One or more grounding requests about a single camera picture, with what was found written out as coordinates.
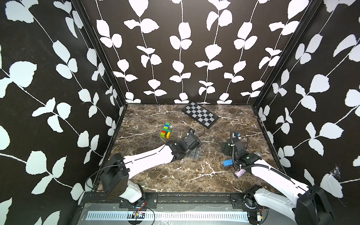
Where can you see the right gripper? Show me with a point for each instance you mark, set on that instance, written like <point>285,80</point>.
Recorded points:
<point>226,151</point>

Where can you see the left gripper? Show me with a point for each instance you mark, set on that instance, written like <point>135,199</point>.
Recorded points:
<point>193,154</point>

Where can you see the blue long brick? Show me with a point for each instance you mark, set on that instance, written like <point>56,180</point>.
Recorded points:
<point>228,163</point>

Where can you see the green long brick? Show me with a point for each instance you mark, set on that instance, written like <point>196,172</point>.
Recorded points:
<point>167,131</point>

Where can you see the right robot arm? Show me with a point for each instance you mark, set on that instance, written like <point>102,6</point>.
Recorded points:
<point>305,205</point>

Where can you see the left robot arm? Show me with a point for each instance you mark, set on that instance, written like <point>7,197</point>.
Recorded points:
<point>116,174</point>

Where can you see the purple glitter microphone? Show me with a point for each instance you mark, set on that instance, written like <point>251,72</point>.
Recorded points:
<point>239,173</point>

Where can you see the black white checkerboard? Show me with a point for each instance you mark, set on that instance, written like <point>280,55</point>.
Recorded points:
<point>200,114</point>

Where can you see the black mounting rail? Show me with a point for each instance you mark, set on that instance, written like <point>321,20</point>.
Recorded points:
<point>154,199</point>

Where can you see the white slotted cable duct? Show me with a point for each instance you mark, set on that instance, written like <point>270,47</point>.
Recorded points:
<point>232,216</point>

